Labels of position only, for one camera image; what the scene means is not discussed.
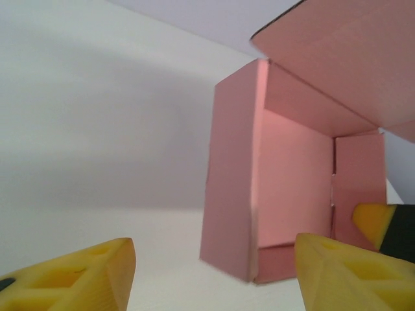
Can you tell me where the pink paper box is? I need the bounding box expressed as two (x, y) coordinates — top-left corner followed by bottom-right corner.
(198, 0), (415, 286)

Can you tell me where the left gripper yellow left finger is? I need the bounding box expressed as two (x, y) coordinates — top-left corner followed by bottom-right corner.
(0, 237), (137, 311)

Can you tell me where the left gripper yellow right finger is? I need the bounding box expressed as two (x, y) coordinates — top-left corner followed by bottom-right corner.
(293, 233), (415, 311)

